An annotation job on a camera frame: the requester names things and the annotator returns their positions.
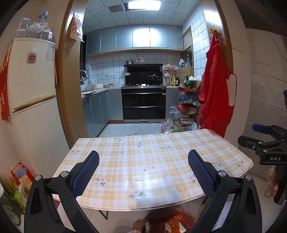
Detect orange sauce packet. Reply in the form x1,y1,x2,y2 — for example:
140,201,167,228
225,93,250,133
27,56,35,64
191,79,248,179
166,213,186,227

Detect row of condiment bottles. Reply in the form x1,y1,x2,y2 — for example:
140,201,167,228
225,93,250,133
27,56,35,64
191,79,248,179
166,72,180,87

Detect white kitchen counter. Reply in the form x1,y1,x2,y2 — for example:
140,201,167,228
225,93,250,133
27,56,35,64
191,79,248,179
81,86,123,99

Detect grey cabinets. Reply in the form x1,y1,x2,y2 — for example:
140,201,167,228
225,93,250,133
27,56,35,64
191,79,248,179
82,90,124,137
86,25,184,56

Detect plastic bags on floor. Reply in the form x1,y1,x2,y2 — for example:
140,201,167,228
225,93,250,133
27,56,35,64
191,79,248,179
159,118,199,134

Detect green round basin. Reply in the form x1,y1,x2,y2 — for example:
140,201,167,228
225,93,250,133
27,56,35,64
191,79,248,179
0,194,22,227

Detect clear plastic box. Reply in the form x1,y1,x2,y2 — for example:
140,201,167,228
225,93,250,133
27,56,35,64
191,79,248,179
16,19,31,37

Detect red paper banner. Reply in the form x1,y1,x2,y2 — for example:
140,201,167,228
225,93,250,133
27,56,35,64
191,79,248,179
0,48,12,123

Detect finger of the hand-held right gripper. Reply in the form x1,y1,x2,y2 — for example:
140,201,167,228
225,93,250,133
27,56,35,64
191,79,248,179
238,134,287,153
251,123,287,140

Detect black wire rack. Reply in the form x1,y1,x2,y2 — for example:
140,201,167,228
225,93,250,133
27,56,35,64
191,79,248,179
176,77,202,132

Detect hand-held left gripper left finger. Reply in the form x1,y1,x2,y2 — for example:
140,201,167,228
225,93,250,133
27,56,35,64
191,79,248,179
23,151,100,233

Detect black integrated stove oven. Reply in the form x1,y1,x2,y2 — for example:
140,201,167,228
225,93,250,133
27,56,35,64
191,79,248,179
121,85,168,124

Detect person's right hand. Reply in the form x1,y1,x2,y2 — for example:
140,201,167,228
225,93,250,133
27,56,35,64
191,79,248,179
265,166,280,198

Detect brown plastic bin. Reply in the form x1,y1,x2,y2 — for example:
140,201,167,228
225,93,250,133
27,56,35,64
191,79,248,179
137,208,196,233

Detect yellow plaid tablecloth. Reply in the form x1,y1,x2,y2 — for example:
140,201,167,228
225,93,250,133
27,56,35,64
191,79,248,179
52,129,255,212

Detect ceiling vent grille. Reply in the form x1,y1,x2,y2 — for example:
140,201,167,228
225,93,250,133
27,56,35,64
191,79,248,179
107,4,123,13

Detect wooden wall cabinet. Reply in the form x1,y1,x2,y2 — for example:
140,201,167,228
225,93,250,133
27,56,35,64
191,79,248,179
182,26,194,68

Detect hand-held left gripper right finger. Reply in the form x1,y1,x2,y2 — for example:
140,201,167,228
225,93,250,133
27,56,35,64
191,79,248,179
188,149,263,233

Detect black range hood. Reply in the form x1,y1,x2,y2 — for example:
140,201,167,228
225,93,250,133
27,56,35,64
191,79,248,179
124,64,164,86

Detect hanging printed bag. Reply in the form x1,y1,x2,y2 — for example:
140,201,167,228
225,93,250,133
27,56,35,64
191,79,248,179
70,12,86,43

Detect ceiling light panel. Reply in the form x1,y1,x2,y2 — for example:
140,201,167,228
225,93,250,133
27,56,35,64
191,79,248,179
128,0,161,11

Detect cream refrigerator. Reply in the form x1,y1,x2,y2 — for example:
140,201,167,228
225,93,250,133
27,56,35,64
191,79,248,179
8,38,70,167

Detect wooden door frame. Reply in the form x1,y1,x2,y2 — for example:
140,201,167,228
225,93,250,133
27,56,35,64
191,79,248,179
57,0,236,146

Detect clear plastic bags pile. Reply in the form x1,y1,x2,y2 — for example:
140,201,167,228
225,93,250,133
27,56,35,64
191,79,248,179
27,10,53,42

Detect white fridge sticker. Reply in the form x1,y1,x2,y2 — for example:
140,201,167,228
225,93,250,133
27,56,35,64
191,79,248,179
46,44,56,62

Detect red apron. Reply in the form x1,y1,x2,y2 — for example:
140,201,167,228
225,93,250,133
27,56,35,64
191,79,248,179
198,30,237,138

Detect white condiment shelf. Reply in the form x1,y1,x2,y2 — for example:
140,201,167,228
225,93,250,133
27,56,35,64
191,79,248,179
163,64,175,77

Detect grey lower cabinets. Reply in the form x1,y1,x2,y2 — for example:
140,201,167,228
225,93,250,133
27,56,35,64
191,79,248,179
82,90,124,137

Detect grey upper cabinets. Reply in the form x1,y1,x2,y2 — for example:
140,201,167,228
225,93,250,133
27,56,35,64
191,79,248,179
86,25,184,56

